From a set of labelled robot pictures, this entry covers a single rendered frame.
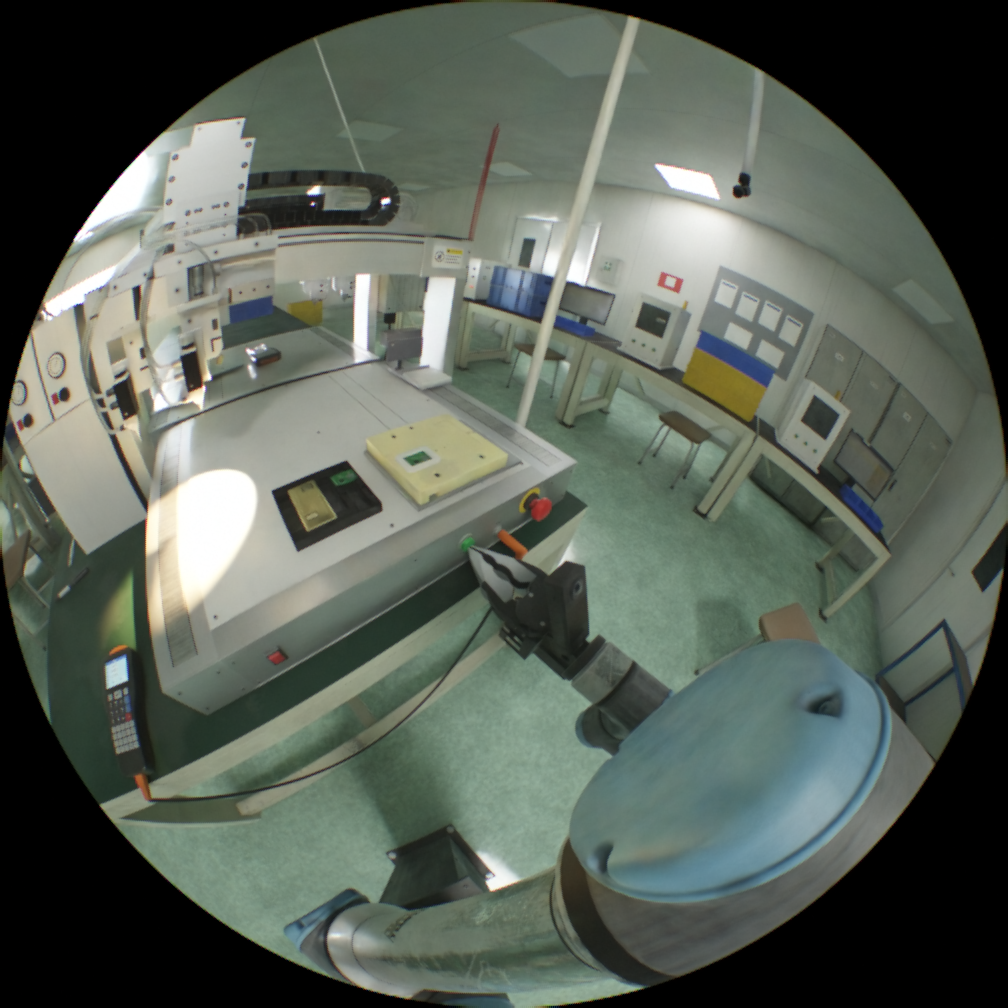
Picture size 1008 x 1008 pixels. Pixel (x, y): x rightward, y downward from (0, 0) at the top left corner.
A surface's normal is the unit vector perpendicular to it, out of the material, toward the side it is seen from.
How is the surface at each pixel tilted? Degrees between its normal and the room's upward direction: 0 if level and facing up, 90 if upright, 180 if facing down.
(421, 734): 0
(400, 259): 90
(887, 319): 90
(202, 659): 0
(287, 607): 0
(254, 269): 90
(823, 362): 90
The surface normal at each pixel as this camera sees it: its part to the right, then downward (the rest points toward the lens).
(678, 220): -0.69, 0.38
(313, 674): 0.18, -0.73
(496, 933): -0.78, -0.60
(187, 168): 0.70, 0.57
